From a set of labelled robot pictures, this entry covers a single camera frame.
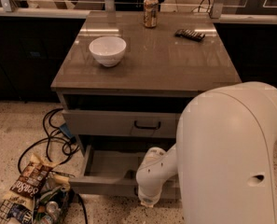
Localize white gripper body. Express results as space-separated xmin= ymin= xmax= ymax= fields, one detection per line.
xmin=138 ymin=187 xmax=162 ymax=207

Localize grey drawer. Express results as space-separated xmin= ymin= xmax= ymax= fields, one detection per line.
xmin=70 ymin=146 xmax=180 ymax=199
xmin=62 ymin=110 xmax=179 ymax=138

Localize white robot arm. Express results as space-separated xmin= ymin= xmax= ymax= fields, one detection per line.
xmin=136 ymin=82 xmax=277 ymax=224

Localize grey top drawer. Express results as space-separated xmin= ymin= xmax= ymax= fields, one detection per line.
xmin=62 ymin=110 xmax=179 ymax=138

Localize grey three-drawer cabinet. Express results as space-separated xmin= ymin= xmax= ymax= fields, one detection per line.
xmin=50 ymin=10 xmax=242 ymax=201

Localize silver can in basket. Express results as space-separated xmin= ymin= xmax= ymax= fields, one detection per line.
xmin=46 ymin=201 xmax=61 ymax=222

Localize blue power plug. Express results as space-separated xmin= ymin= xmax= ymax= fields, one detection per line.
xmin=59 ymin=123 xmax=75 ymax=140

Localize brown sea salt chip bag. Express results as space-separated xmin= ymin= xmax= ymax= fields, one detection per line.
xmin=4 ymin=153 xmax=59 ymax=210

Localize blue snack bag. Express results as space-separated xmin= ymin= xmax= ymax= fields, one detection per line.
xmin=7 ymin=203 xmax=33 ymax=224

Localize white ceramic bowl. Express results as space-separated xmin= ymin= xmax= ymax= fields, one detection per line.
xmin=89 ymin=36 xmax=127 ymax=67

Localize black chocolate bar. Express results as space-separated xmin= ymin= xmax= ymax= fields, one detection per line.
xmin=174 ymin=29 xmax=205 ymax=42

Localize orange drink can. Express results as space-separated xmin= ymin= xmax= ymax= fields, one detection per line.
xmin=144 ymin=0 xmax=159 ymax=28

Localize black floor cables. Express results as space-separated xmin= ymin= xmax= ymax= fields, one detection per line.
xmin=17 ymin=107 xmax=90 ymax=224

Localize black wire basket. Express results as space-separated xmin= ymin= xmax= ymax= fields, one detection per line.
xmin=0 ymin=186 xmax=75 ymax=224

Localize black cable behind cabinet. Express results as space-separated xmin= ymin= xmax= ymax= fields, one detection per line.
xmin=191 ymin=0 xmax=212 ymax=13

